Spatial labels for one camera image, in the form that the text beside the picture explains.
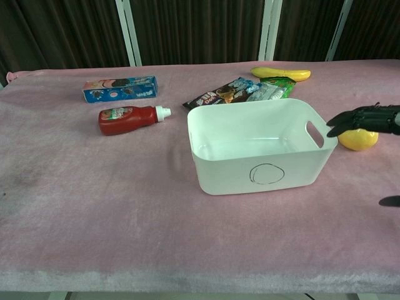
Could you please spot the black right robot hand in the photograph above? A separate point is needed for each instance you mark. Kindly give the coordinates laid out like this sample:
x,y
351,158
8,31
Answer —
x,y
365,119

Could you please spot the yellow lemon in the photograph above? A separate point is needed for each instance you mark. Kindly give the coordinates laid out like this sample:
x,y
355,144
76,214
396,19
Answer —
x,y
357,140

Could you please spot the green snack packet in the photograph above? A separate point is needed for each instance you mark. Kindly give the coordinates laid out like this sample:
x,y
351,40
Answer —
x,y
278,86

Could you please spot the yellow banana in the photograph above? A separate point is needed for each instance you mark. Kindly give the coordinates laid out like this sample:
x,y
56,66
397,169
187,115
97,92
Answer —
x,y
281,73

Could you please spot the white plastic basket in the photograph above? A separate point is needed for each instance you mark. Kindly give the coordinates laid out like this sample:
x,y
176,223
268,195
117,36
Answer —
x,y
256,147

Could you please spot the dark ice cream wrapper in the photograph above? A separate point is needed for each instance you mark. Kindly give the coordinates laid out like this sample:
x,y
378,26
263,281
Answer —
x,y
223,93

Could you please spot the dark pleated curtain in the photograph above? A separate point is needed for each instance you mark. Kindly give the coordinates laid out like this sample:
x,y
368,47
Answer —
x,y
200,29

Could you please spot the red ketchup bottle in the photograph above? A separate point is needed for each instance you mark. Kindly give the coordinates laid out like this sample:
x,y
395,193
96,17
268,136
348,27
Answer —
x,y
128,119

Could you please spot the blue cookie box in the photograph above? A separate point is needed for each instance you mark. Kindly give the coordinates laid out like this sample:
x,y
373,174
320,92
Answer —
x,y
120,89

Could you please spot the pink fleece table cloth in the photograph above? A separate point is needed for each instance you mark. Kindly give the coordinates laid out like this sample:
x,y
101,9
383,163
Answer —
x,y
125,203

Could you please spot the white screen frame post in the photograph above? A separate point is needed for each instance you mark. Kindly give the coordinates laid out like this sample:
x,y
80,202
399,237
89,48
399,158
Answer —
x,y
339,29
128,31
270,29

